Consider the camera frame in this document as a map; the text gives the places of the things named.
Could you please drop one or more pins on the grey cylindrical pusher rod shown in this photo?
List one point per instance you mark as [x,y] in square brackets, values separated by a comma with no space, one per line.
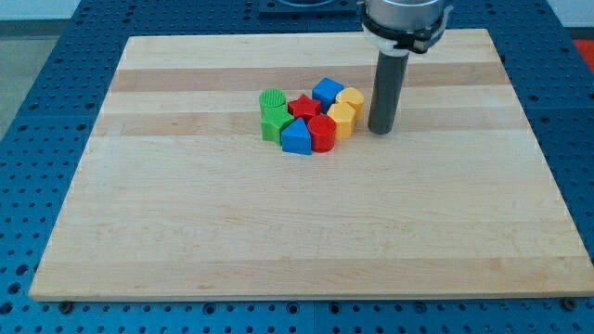
[389,77]

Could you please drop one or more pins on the yellow heart block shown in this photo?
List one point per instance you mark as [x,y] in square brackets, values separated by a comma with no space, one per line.
[354,98]

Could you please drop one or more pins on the yellow hexagon block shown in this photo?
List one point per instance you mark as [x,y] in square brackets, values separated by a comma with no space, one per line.
[343,115]

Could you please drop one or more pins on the blue cube block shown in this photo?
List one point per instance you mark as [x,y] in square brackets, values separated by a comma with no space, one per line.
[325,91]

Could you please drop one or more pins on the red cylinder block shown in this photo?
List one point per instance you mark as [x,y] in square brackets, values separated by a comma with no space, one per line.
[322,129]

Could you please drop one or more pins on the red star block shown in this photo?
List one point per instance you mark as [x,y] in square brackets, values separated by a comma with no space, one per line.
[304,107]

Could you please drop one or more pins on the blue triangle block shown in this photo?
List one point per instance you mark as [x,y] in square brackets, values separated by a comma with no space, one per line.
[296,138]

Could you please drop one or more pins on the green ribbed cylinder block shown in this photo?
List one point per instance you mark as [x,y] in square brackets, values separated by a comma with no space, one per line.
[271,98]

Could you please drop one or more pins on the green star block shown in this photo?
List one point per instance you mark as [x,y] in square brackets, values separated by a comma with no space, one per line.
[273,123]

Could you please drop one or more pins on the light wooden board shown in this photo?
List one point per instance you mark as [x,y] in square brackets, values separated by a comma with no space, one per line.
[177,197]

